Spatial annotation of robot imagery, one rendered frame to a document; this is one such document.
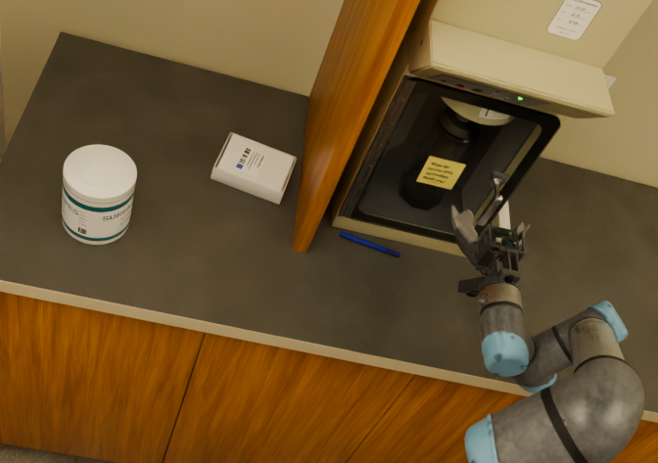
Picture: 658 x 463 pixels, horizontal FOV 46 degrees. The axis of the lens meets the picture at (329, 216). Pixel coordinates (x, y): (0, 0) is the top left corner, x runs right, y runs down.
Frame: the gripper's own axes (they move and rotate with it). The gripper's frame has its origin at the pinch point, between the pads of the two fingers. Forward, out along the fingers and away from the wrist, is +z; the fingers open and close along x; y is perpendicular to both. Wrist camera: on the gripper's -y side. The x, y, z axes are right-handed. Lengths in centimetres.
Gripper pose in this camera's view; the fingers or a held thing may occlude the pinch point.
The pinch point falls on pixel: (486, 215)
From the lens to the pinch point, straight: 158.2
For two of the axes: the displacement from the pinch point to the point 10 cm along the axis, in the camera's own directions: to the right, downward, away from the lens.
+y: 2.8, -6.1, -7.4
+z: 0.6, -7.6, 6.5
